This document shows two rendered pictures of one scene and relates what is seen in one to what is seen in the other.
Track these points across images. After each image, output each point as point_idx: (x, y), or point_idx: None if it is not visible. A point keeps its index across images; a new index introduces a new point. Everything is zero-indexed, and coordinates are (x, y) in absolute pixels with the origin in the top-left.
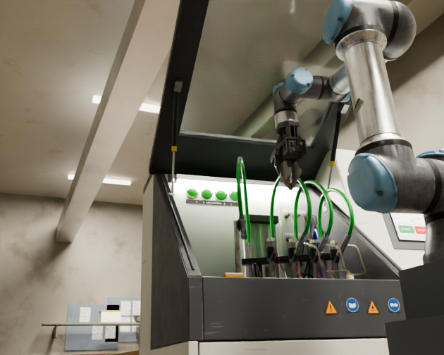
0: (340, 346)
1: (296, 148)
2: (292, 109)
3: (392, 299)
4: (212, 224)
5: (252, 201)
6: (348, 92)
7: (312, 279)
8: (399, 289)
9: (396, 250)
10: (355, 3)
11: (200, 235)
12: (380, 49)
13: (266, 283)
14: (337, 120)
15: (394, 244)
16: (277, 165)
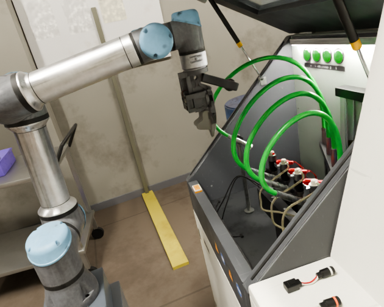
0: (223, 274)
1: (184, 106)
2: (180, 53)
3: (238, 285)
4: (322, 91)
5: (356, 63)
6: (146, 55)
7: (208, 220)
8: (240, 285)
9: None
10: None
11: (314, 101)
12: (15, 137)
13: (199, 204)
14: None
15: None
16: None
